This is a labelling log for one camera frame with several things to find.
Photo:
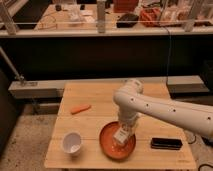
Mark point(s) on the orange box on shelf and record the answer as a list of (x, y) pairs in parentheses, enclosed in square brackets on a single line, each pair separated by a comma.
[(149, 17)]

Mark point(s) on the clear bottle with white label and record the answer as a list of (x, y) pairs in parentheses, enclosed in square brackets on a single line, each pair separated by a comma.
[(121, 136)]

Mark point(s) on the wooden table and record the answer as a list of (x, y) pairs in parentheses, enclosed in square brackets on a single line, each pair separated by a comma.
[(89, 124)]

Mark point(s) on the metal diagonal pole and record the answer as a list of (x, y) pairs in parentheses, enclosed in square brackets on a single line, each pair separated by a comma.
[(18, 76)]

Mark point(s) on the grey concrete ledge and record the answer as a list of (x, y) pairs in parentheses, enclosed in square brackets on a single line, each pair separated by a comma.
[(55, 88)]

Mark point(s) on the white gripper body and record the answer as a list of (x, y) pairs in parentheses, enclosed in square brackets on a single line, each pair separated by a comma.
[(128, 123)]

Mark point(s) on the black pouch on shelf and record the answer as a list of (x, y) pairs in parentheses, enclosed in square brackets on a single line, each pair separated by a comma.
[(127, 20)]

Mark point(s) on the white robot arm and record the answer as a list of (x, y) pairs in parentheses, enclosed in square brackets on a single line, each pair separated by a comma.
[(193, 117)]

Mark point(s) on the orange carrot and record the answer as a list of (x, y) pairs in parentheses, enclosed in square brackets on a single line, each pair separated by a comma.
[(80, 108)]

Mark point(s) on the white cup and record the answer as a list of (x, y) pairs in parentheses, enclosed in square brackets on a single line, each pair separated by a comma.
[(72, 143)]

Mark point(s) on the orange ceramic bowl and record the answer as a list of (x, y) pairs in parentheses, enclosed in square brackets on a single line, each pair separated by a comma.
[(110, 147)]

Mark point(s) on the white vertical post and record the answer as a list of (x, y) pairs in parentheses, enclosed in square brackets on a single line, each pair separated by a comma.
[(101, 16)]

